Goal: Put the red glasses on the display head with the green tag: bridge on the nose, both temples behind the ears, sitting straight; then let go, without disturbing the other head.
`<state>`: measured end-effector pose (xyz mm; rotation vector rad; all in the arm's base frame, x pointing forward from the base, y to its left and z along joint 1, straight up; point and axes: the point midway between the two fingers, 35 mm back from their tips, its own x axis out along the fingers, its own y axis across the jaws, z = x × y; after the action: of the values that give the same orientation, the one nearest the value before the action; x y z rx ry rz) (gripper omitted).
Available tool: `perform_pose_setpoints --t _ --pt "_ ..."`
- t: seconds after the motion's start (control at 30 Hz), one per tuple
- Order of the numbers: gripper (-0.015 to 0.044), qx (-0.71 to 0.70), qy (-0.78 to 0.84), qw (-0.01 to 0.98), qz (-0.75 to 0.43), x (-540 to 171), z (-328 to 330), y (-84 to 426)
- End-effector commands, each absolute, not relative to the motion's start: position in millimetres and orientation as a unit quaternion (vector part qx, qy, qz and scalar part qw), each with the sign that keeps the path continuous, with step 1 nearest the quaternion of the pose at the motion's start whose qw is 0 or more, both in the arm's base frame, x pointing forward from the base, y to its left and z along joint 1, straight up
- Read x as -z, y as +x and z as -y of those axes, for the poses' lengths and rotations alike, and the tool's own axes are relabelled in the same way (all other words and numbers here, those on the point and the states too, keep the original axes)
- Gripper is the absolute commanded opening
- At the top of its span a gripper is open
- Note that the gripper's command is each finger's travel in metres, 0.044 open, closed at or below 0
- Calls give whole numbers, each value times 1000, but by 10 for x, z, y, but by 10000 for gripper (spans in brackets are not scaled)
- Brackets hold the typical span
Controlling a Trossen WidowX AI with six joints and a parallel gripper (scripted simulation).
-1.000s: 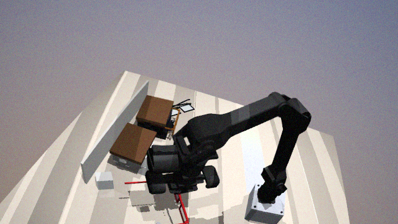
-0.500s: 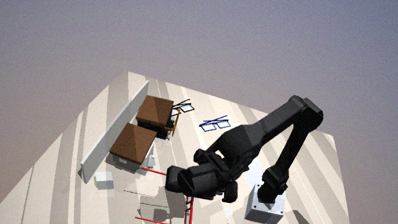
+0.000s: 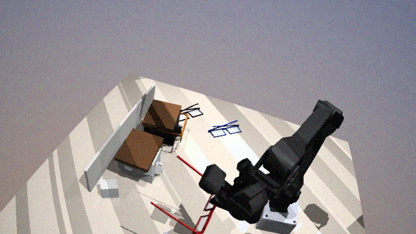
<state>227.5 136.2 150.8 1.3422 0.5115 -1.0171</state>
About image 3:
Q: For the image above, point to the black glasses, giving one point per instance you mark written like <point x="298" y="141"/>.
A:
<point x="193" y="112"/>

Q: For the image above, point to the grey flat panel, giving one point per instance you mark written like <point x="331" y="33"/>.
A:
<point x="108" y="151"/>

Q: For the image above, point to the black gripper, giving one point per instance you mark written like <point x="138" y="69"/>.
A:
<point x="213" y="182"/>

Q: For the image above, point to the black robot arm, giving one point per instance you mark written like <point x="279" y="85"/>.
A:
<point x="287" y="161"/>

